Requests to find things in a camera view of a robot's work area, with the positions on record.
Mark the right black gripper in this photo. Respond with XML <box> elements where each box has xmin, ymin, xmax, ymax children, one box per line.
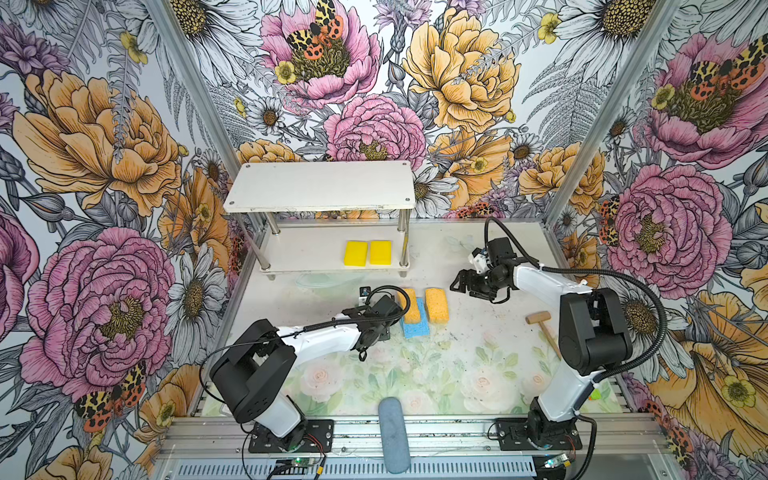
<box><xmin>449</xmin><ymin>268</ymin><xmax>510</xmax><ymax>303</ymax></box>

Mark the orange cellulose sponge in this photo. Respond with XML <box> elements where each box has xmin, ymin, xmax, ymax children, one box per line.
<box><xmin>397</xmin><ymin>288</ymin><xmax>421</xmax><ymax>325</ymax></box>

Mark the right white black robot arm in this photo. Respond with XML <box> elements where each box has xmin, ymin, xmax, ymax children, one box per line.
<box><xmin>450</xmin><ymin>238</ymin><xmax>633</xmax><ymax>450</ymax></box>

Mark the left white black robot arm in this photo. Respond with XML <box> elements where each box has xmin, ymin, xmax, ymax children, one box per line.
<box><xmin>208</xmin><ymin>286</ymin><xmax>414</xmax><ymax>443</ymax></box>

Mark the white two-tier metal shelf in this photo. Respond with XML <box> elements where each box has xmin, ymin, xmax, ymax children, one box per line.
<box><xmin>224</xmin><ymin>161</ymin><xmax>416</xmax><ymax>278</ymax></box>

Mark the blue cellulose sponge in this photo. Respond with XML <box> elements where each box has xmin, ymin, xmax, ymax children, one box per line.
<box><xmin>399</xmin><ymin>298</ymin><xmax>430</xmax><ymax>339</ymax></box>

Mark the wooden mallet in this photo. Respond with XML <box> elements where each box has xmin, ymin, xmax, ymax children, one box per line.
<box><xmin>525</xmin><ymin>311</ymin><xmax>562</xmax><ymax>359</ymax></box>

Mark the grey oval pad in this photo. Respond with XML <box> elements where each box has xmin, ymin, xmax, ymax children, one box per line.
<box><xmin>378</xmin><ymin>397</ymin><xmax>411</xmax><ymax>474</ymax></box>

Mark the green circuit board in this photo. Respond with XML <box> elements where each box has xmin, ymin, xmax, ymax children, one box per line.
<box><xmin>270</xmin><ymin>457</ymin><xmax>325</xmax><ymax>476</ymax></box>

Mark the left black thin cable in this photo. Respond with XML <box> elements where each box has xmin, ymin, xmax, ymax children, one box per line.
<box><xmin>199</xmin><ymin>284</ymin><xmax>412</xmax><ymax>421</ymax></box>

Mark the right black corrugated cable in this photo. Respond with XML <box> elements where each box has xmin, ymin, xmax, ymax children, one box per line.
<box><xmin>483</xmin><ymin>216</ymin><xmax>668</xmax><ymax>382</ymax></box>

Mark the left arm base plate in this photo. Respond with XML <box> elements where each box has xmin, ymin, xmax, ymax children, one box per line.
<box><xmin>247</xmin><ymin>419</ymin><xmax>335</xmax><ymax>454</ymax></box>

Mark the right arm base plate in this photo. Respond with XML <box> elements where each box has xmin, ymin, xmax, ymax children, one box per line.
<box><xmin>491</xmin><ymin>417</ymin><xmax>583</xmax><ymax>451</ymax></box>

